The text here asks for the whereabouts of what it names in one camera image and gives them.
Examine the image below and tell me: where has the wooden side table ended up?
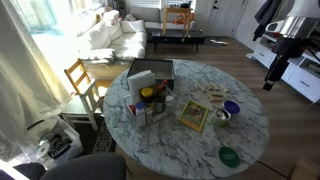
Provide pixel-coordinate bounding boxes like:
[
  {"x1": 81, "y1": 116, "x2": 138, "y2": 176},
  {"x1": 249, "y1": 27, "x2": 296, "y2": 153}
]
[{"x1": 162, "y1": 6, "x2": 193, "y2": 37}]

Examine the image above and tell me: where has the dark grey chair back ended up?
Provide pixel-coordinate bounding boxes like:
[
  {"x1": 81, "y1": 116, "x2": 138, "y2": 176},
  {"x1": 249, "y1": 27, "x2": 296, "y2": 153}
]
[{"x1": 14, "y1": 153, "x2": 126, "y2": 180}]

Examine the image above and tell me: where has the clear condiment organizer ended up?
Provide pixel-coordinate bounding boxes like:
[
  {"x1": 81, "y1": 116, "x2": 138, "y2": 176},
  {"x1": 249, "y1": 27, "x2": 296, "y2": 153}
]
[{"x1": 123, "y1": 84, "x2": 178, "y2": 126}]

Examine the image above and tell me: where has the white curtain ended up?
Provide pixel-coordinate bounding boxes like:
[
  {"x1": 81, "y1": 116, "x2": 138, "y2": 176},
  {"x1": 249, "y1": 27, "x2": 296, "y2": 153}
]
[{"x1": 0, "y1": 0, "x2": 71, "y2": 161}]

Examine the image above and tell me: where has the white sofa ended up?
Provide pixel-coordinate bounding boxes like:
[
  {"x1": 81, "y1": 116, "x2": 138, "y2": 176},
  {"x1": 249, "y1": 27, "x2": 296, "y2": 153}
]
[{"x1": 78, "y1": 10, "x2": 147, "y2": 79}]

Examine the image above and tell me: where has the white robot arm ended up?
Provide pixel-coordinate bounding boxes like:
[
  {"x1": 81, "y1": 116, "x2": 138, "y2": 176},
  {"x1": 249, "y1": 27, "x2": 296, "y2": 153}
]
[{"x1": 263, "y1": 0, "x2": 320, "y2": 91}]

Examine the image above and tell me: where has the yellow lid jar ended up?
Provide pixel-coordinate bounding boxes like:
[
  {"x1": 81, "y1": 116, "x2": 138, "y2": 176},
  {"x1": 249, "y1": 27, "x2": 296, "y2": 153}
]
[{"x1": 141, "y1": 87, "x2": 154, "y2": 103}]

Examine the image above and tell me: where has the white paper stack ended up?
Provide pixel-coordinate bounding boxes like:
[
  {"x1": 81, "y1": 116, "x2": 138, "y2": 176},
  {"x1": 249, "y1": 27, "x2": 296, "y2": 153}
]
[{"x1": 127, "y1": 70, "x2": 155, "y2": 104}]

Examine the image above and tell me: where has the wooden blocks pile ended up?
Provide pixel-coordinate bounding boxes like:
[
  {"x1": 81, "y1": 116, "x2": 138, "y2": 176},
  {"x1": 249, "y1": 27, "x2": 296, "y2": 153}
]
[{"x1": 198, "y1": 83, "x2": 228, "y2": 102}]

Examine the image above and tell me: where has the hanging dark jacket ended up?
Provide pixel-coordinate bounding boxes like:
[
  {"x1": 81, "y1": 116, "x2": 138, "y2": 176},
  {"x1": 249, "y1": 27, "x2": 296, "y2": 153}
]
[{"x1": 253, "y1": 0, "x2": 282, "y2": 41}]

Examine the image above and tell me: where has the translucent white plastic scoop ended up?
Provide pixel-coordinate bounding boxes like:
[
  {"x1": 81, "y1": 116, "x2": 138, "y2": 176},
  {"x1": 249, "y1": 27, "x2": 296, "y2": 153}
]
[{"x1": 217, "y1": 110, "x2": 228, "y2": 119}]

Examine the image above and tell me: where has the white tv cabinet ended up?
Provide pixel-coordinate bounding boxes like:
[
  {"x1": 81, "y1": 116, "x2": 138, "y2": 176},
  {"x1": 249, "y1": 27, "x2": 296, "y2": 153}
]
[{"x1": 252, "y1": 22, "x2": 320, "y2": 104}]

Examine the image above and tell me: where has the blue cap white bottle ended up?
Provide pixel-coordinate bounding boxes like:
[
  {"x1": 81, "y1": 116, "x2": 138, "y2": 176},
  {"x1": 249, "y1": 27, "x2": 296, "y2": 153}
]
[{"x1": 136, "y1": 101, "x2": 146, "y2": 127}]

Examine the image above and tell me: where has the black coffee table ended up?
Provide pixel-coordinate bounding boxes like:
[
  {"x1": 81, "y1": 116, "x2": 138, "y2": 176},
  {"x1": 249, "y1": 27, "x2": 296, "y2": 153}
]
[{"x1": 152, "y1": 30, "x2": 205, "y2": 50}]

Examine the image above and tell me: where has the blue plastic lid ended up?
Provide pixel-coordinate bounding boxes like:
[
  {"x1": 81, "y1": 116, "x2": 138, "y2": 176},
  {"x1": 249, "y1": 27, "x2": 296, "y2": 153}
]
[{"x1": 223, "y1": 101, "x2": 240, "y2": 114}]

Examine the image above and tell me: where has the dark sauce bottle red cap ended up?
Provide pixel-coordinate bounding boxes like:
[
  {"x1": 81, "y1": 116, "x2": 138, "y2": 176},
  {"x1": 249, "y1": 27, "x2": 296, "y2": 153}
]
[{"x1": 156, "y1": 80, "x2": 168, "y2": 113}]

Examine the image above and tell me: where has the white storage bin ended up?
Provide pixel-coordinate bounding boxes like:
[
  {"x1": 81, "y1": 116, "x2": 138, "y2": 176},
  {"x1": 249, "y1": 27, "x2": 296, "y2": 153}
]
[{"x1": 18, "y1": 117, "x2": 83, "y2": 169}]

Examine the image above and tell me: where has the green plastic lid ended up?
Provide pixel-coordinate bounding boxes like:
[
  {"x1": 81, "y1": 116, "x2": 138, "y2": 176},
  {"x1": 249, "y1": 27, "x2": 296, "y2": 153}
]
[{"x1": 219, "y1": 147, "x2": 240, "y2": 168}]

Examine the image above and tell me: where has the dark open box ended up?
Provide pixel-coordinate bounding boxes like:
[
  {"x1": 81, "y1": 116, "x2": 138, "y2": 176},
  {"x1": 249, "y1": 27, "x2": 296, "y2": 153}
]
[{"x1": 127, "y1": 58, "x2": 174, "y2": 90}]

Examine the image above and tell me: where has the wooden chair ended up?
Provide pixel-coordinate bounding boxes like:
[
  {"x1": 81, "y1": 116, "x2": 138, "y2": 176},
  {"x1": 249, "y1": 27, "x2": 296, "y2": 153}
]
[{"x1": 61, "y1": 60, "x2": 103, "y2": 131}]

